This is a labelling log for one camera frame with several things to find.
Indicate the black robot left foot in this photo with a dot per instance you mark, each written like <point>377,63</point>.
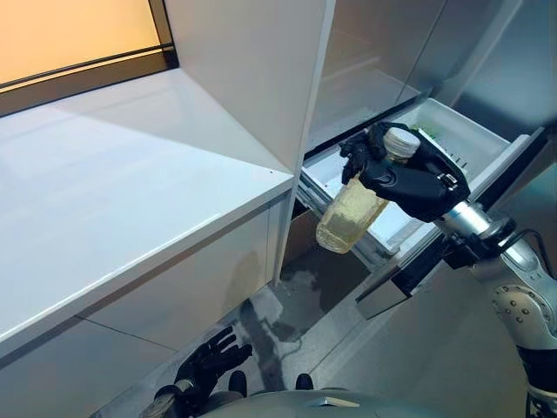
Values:
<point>237,383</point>

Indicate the white fridge drawer bin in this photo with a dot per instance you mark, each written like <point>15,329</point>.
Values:
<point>478,143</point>

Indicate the black robot foot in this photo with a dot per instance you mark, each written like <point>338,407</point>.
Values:
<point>304,382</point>
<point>237,383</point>

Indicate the white tall cabinet panel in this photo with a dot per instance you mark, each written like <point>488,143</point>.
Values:
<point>252,65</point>

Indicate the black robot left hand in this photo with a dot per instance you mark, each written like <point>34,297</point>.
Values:
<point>204,366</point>

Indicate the orange lit window black frame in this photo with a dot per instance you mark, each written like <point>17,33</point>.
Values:
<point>65,35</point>

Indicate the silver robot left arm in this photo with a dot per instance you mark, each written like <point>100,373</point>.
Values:
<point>167,400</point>

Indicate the black robot right foot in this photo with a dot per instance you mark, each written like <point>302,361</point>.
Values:
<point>304,382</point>

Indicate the white counter cabinet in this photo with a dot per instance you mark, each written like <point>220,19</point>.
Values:
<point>130,217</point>

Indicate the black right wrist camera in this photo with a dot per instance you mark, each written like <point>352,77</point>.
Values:
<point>463,252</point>

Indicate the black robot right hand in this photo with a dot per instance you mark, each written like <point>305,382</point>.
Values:
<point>413,191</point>

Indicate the yellow tea bottle white cap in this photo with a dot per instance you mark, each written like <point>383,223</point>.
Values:
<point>348,222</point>

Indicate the steel fridge door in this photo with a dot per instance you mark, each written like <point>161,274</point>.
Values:
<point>470,43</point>
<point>370,65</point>

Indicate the brown flat panel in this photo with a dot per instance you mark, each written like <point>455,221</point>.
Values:
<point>304,244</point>

